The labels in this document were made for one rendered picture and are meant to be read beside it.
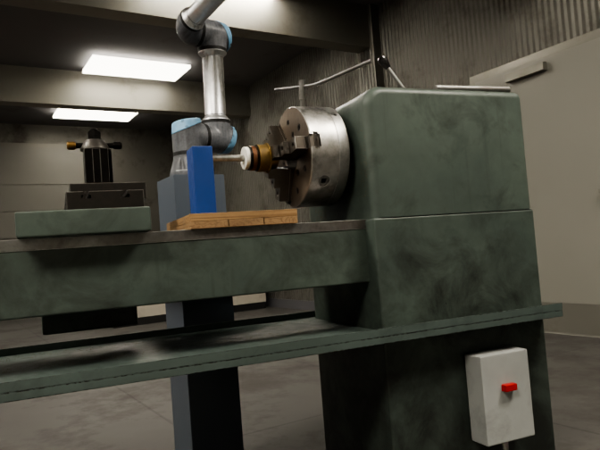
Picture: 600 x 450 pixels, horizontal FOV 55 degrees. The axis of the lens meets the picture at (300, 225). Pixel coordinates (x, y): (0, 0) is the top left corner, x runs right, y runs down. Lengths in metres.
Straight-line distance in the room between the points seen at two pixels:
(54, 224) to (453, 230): 1.12
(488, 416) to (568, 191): 3.09
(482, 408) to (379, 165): 0.77
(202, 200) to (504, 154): 0.97
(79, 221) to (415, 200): 0.94
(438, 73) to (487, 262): 3.98
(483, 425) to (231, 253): 0.89
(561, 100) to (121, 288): 3.88
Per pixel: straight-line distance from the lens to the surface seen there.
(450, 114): 1.89
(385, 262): 1.69
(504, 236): 1.96
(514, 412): 1.92
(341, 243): 1.69
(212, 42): 2.44
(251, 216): 1.58
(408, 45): 6.11
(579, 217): 4.69
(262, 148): 1.77
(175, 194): 2.17
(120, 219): 1.46
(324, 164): 1.71
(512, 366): 1.89
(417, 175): 1.78
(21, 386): 1.40
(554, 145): 4.81
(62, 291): 1.51
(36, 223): 1.45
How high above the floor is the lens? 0.79
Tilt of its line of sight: 2 degrees up
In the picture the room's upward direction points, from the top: 4 degrees counter-clockwise
